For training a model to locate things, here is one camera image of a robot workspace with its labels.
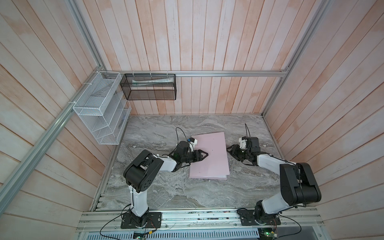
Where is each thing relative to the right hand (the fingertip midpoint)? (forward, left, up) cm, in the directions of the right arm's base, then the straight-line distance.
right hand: (227, 150), depth 94 cm
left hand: (-7, +14, +1) cm, 16 cm away
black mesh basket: (+38, +54, +21) cm, 69 cm away
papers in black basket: (+29, +50, +31) cm, 65 cm away
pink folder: (-11, +9, 0) cm, 14 cm away
